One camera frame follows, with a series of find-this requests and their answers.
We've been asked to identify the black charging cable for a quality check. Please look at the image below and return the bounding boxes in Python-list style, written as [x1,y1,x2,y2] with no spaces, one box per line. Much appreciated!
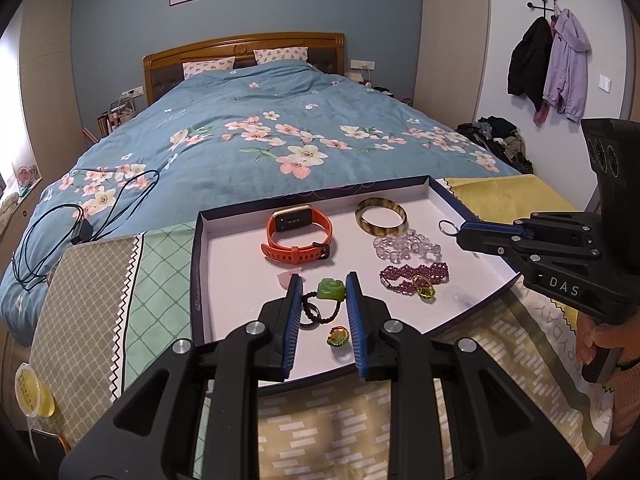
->
[11,169,161,291]

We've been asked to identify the blue floral quilt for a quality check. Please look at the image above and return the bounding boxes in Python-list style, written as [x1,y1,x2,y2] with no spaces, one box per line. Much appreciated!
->
[0,59,523,346]

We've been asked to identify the person's right forearm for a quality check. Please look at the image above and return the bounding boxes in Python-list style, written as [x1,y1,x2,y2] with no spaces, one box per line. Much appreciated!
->
[607,360,640,446]

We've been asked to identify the dark blue tray box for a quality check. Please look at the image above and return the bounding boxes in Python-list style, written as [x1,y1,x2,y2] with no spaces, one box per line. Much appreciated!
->
[190,175,520,395]

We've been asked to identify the person's right hand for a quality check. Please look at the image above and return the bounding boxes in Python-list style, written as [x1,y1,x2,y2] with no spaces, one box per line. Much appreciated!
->
[574,322,637,367]

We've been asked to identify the smartphone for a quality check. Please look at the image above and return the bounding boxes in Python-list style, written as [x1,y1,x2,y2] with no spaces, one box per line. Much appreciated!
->
[27,429,68,456]

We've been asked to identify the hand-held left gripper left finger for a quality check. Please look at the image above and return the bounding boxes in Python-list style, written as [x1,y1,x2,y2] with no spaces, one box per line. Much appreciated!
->
[59,274,305,480]

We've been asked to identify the purple bead bracelet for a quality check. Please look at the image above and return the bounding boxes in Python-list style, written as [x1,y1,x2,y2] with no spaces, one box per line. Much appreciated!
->
[379,261,450,297]

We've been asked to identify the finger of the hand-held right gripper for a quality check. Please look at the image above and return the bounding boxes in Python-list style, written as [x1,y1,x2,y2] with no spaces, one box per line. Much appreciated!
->
[457,232,599,264]
[460,212,601,249]

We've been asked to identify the pink round ornament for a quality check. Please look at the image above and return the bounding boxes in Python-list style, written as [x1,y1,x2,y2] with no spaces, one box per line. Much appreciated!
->
[12,164,42,188]

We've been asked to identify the purple jacket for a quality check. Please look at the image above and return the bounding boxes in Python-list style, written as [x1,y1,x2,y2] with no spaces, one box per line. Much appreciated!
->
[542,8,591,123]

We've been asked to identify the black jacket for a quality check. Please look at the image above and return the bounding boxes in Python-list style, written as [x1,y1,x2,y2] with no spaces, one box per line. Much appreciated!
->
[507,16,553,111]

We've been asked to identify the orange smartwatch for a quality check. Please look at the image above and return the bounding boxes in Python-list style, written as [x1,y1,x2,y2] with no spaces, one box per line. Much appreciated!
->
[261,205,335,265]

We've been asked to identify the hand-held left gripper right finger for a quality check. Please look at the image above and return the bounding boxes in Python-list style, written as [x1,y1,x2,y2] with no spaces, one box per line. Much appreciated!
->
[345,271,587,480]

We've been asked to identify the patterned white pillow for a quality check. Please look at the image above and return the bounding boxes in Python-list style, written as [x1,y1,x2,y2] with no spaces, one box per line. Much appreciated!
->
[253,46,309,66]
[182,56,236,80]

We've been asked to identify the wooden headboard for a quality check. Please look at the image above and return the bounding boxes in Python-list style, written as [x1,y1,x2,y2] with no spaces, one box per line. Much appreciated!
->
[143,32,347,108]

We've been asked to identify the green jade pendant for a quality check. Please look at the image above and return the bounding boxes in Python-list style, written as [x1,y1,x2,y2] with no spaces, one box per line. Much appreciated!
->
[299,276,351,331]

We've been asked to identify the pile of clothes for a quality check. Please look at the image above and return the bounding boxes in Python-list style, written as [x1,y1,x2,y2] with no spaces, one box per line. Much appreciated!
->
[455,116,533,173]

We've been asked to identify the yellow plastic container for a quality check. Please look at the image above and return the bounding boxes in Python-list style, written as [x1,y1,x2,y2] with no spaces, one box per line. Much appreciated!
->
[15,362,57,418]

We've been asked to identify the clear crystal bead bracelet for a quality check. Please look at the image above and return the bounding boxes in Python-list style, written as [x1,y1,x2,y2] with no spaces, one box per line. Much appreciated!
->
[372,228,443,264]

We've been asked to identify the amber bangle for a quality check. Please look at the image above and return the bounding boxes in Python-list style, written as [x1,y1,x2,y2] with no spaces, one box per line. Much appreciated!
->
[355,197,408,237]

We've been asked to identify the bedside cosmetics rack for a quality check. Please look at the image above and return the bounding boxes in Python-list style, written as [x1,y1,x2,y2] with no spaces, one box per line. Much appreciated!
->
[96,95,138,138]

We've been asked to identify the patchwork blanket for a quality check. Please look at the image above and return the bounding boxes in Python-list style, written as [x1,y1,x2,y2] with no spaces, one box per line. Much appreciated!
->
[27,175,616,480]

